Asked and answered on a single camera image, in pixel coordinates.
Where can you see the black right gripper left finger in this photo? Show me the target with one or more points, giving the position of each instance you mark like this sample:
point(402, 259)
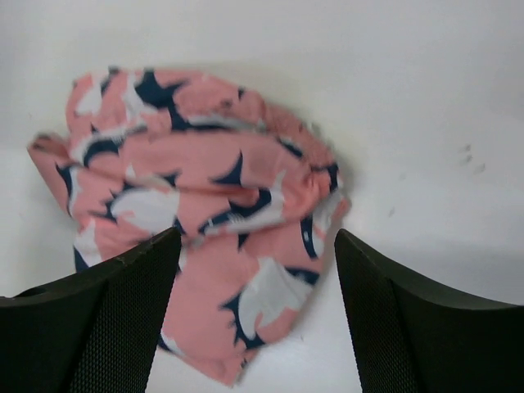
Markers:
point(93, 331)

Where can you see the pink shark print shorts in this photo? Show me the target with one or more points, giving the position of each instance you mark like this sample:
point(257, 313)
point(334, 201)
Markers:
point(252, 191)

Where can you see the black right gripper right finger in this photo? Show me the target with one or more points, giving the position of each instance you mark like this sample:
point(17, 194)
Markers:
point(413, 334)

